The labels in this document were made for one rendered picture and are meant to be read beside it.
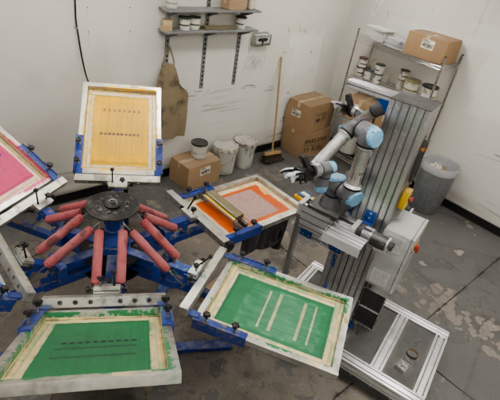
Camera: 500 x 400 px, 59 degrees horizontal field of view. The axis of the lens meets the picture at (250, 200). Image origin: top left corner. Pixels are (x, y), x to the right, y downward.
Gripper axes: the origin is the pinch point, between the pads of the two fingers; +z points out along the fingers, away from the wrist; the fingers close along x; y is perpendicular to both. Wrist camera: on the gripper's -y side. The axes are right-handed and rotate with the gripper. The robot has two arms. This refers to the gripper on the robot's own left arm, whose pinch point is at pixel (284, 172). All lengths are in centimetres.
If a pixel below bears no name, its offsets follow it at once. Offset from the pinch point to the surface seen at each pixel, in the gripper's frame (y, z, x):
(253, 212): 63, -28, 68
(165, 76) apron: 4, -42, 273
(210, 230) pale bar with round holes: 57, 18, 48
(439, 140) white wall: 73, -364, 152
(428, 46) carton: -39, -316, 165
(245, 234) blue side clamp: 63, -6, 43
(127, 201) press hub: 28, 70, 53
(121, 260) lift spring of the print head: 46, 84, 24
